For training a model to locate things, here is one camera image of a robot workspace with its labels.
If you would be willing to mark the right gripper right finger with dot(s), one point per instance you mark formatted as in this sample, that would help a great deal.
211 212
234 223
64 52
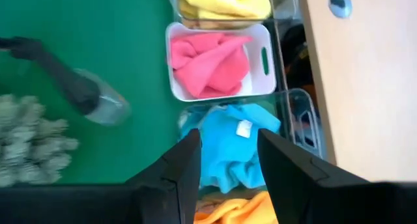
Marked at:
293 191

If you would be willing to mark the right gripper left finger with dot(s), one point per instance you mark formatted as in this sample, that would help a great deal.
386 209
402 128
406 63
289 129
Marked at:
176 185

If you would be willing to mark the teal microfiber towel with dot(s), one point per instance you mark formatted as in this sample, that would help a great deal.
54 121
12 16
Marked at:
228 152

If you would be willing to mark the orange microfiber towel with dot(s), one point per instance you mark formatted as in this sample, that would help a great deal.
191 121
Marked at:
234 211

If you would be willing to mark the pink microfiber towel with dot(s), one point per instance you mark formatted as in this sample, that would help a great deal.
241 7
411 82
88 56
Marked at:
208 67

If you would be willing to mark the yellow microfiber towel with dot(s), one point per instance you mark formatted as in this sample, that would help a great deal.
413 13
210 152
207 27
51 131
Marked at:
224 2

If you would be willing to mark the clear plastic basket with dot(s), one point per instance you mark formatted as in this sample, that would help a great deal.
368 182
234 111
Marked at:
293 97
283 6

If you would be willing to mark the white plastic basket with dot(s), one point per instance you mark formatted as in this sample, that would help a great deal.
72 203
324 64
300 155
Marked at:
257 84

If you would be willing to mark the clear spray bottle black trigger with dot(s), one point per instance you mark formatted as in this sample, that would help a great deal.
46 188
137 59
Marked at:
81 93

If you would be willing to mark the light wood desk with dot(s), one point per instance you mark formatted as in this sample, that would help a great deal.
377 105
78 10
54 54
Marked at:
374 87

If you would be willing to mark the green patterned cloth ball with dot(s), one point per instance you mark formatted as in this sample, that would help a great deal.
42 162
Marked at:
29 142

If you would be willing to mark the green table mat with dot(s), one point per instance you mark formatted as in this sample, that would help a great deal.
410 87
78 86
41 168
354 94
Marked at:
114 38

